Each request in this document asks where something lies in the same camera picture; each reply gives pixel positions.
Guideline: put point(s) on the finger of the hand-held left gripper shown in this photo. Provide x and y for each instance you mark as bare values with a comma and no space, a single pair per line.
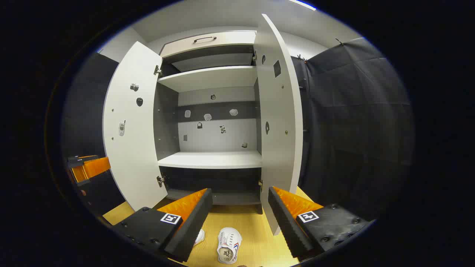
76,161
94,167

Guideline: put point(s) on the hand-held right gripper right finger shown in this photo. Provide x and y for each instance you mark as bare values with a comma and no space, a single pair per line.
287,226

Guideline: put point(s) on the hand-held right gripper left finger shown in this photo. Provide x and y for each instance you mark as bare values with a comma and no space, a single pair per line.
193,222

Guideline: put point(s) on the white canvas shoe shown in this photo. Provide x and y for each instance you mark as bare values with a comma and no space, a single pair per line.
200,237
229,243

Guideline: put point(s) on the white shoe cabinet door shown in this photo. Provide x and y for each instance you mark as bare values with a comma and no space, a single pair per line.
276,148
130,155

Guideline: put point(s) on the white shoe cabinet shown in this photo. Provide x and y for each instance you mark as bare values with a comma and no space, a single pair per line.
217,141

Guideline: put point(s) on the white cabinet drawer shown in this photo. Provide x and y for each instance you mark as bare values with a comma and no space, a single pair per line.
230,40

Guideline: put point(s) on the black backdrop cloth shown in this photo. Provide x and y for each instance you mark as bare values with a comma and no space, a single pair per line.
89,111
356,122

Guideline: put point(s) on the long ceiling light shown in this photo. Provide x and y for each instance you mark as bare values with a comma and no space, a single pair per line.
302,4

